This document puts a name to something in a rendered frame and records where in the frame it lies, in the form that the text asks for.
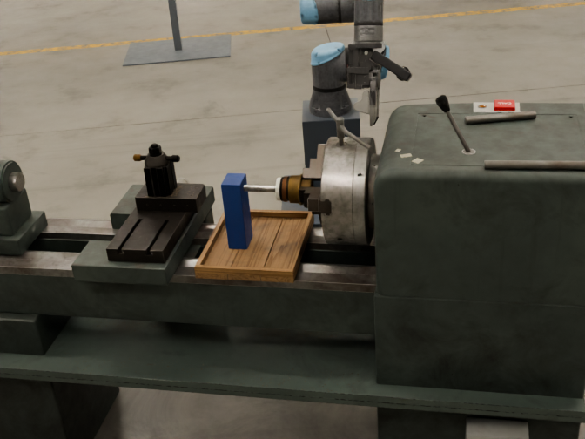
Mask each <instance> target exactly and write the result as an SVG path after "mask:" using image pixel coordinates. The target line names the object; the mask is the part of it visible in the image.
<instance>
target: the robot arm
mask: <svg viewBox="0 0 585 439"><path fill-rule="evenodd" d="M383 6H384V0H300V1H299V8H300V19H301V23H303V24H313V25H316V24H336V23H354V40H353V41H352V43H351V44H349V45H348V47H346V48H345V45H344V44H343V43H340V42H331V43H326V44H322V45H319V46H317V47H316V48H314V49H313V51H312V54H311V66H312V77H313V93H312V96H311V99H310V103H309V112H310V113H311V114H312V115H314V116H316V117H321V118H331V115H330V114H329V113H328V112H327V110H326V109H327V108H330V109H331V110H332V111H333V113H334V114H335V115H336V117H340V116H343V115H346V114H347V113H349V112H350V111H351V110H352V102H351V99H350V98H349V95H348V92H347V90H346V88H348V89H365V88H370V89H368V90H364V91H363V93H362V99H361V100H360V101H358V102H356V103H354V104H353V108H354V110H355V111H359V112H362V113H365V114H368V115H370V126H373V125H375V124H376V122H377V120H378V118H379V110H380V81H381V79H384V78H385V77H386V76H387V73H388V71H391V72H392V73H393V74H395V75H396V77H397V78H398V79H399V80H400V81H409V79H410V78H411V76H412V73H411V72H410V70H409V69H408V68H407V67H405V66H402V67H401V66H399V65H398V64H396V63H395V62H394V61H392V60H391V59H389V47H388V46H387V45H385V42H384V41H383Z"/></svg>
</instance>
